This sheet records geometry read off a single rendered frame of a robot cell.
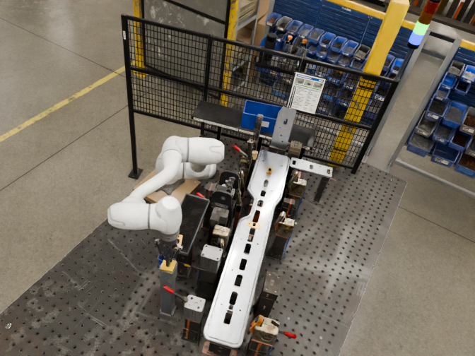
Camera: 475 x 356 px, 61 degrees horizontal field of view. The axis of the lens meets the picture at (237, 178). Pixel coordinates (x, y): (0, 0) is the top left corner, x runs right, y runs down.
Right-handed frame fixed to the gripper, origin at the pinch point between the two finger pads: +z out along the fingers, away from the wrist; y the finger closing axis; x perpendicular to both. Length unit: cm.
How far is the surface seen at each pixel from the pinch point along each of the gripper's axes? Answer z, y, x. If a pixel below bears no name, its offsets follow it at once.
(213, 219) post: 9.1, 11.8, 37.5
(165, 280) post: 12.0, 0.1, -3.5
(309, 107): -1, 49, 150
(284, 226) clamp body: 17, 50, 52
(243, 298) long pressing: 18.9, 38.3, 2.6
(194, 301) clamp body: 12.9, 16.4, -9.6
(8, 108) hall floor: 119, -251, 193
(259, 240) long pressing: 19, 39, 40
